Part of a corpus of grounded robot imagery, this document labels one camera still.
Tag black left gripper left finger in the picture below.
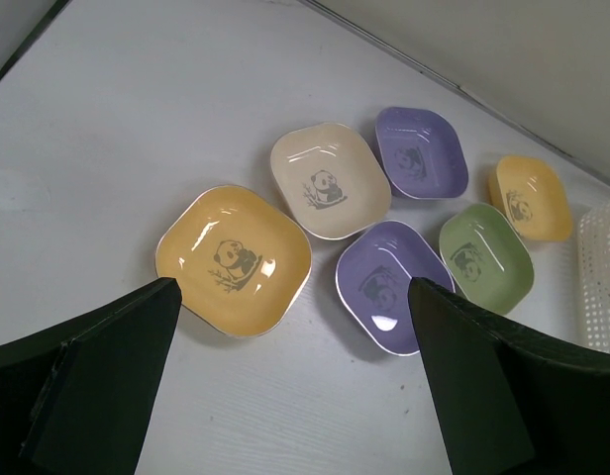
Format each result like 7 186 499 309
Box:
0 278 181 474

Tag far purple panda plate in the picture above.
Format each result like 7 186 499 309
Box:
375 107 469 200

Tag near yellow panda plate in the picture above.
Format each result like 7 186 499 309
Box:
154 185 313 337

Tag purple panda plate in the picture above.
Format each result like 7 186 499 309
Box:
375 107 469 200
335 220 456 356

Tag cream panda plate on table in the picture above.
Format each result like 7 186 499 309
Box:
269 123 392 240

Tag white perforated plastic bin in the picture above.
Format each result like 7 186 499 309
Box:
577 200 610 354

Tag far yellow panda plate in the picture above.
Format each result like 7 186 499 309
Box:
488 155 573 242

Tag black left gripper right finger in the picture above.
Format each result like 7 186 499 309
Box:
408 278 610 474

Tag green panda plate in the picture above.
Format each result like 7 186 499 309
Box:
439 203 535 316

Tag near purple panda plate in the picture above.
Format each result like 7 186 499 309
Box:
335 220 456 356

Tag yellow panda plate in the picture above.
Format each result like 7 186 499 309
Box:
488 155 573 242
154 185 313 337

